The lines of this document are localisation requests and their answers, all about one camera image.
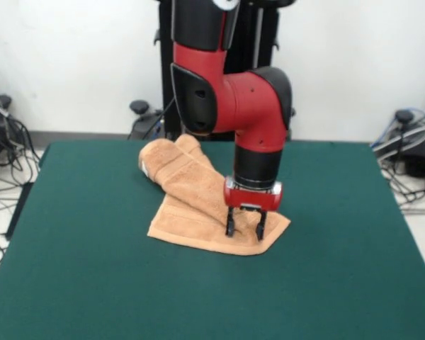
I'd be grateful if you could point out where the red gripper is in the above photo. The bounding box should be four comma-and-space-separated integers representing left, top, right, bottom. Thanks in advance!
222, 176, 283, 241

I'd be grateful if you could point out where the tan terry towel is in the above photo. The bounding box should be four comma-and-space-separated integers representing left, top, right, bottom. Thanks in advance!
137, 134, 291, 256

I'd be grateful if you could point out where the dark green table cloth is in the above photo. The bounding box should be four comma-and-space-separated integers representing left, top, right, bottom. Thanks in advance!
0, 140, 425, 340

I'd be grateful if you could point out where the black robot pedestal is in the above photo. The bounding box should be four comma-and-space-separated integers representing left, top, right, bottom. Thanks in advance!
129, 0, 297, 142

